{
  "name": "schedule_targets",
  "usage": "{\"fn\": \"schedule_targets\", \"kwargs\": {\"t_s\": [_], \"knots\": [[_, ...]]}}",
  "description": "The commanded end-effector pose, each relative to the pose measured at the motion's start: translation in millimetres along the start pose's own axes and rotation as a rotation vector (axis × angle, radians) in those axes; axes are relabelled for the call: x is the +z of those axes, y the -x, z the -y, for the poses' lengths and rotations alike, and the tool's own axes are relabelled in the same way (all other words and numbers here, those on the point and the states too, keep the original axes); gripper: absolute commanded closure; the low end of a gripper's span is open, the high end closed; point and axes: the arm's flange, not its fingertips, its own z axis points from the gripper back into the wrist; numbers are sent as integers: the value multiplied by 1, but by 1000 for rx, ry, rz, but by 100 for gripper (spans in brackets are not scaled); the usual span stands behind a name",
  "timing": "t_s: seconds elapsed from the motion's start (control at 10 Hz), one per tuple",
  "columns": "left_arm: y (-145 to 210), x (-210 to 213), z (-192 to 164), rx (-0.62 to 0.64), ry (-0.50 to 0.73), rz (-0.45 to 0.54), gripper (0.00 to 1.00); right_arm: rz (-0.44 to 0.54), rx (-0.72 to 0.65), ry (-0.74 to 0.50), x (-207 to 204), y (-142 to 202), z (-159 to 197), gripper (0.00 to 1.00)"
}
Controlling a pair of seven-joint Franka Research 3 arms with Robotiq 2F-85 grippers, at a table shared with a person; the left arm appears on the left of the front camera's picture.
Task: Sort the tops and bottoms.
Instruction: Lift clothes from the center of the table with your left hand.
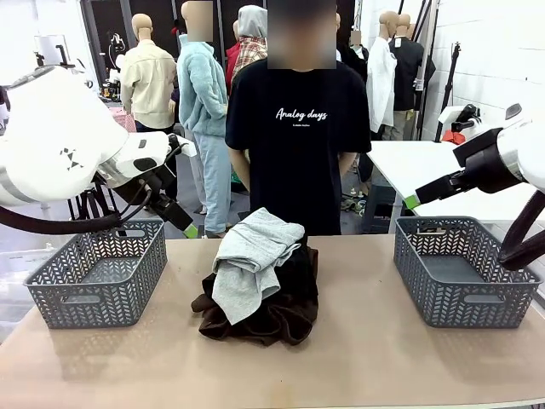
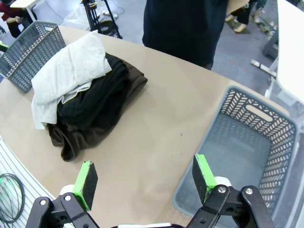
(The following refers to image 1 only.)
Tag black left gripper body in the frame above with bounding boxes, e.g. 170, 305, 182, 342
121, 169, 171, 212

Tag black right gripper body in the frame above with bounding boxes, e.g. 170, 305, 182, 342
452, 127, 519, 193

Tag light grey garment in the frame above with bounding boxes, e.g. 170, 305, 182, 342
211, 207, 307, 325

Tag black trousers garment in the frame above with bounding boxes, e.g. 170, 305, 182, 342
202, 233, 319, 310

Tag dark brown shorts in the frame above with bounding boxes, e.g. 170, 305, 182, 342
190, 246, 320, 347

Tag person's right forearm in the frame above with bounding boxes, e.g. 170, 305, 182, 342
228, 147, 252, 195

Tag person's left forearm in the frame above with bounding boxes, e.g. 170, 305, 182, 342
339, 151, 359, 188

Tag large white table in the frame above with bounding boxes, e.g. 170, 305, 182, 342
366, 140, 545, 225

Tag dark stool under table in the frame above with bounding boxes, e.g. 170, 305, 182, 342
361, 170, 404, 234

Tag table with red checked cloth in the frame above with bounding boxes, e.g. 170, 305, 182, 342
108, 106, 137, 135

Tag black light stand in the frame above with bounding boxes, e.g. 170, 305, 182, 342
433, 41, 464, 141

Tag mannequin in cream shirt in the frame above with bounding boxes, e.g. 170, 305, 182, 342
119, 13, 179, 134

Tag mannequin in light-blue fleece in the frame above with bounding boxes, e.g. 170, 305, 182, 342
176, 0, 233, 239

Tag grey plastic lattice basket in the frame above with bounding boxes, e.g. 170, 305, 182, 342
23, 218, 168, 330
392, 216, 543, 329

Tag person in black T-shirt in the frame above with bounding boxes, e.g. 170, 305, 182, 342
224, 0, 373, 237

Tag mannequin in plaid hooded top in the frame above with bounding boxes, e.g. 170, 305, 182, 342
225, 4, 269, 86

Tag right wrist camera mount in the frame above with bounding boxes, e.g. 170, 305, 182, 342
438, 103, 485, 134

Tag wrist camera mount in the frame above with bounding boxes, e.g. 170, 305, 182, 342
168, 133, 198, 158
438, 103, 485, 134

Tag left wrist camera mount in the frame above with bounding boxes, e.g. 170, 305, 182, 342
168, 133, 198, 158

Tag black left arm cable sleeve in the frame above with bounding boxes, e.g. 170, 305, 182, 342
0, 142, 191, 236

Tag black arm cable sleeve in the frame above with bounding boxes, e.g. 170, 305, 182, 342
0, 142, 191, 236
497, 189, 545, 272

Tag black right arm cable sleeve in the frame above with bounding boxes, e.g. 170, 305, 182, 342
497, 189, 545, 272

